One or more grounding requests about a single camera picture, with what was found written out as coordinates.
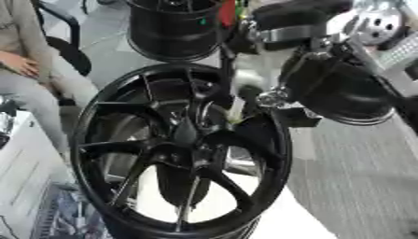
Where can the person's hand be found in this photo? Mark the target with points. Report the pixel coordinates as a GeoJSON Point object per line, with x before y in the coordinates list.
{"type": "Point", "coordinates": [20, 64]}

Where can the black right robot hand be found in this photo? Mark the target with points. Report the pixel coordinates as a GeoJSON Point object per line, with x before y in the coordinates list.
{"type": "Point", "coordinates": [337, 90]}

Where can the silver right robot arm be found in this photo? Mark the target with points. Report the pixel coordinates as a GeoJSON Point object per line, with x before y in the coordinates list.
{"type": "Point", "coordinates": [373, 31]}

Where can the white pin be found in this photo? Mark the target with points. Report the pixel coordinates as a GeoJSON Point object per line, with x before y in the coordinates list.
{"type": "Point", "coordinates": [235, 109]}

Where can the black spoked wheel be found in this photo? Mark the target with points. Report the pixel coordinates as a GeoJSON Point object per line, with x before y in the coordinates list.
{"type": "Point", "coordinates": [87, 155]}

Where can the black round wheel barrel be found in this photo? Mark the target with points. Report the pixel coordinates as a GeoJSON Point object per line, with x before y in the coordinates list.
{"type": "Point", "coordinates": [163, 37]}

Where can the person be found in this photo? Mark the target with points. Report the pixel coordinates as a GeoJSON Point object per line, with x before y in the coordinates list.
{"type": "Point", "coordinates": [27, 93]}

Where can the black office chair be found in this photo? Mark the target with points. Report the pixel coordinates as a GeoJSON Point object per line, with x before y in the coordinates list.
{"type": "Point", "coordinates": [73, 54]}

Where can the red object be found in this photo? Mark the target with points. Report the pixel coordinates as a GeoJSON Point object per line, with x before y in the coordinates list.
{"type": "Point", "coordinates": [227, 14]}

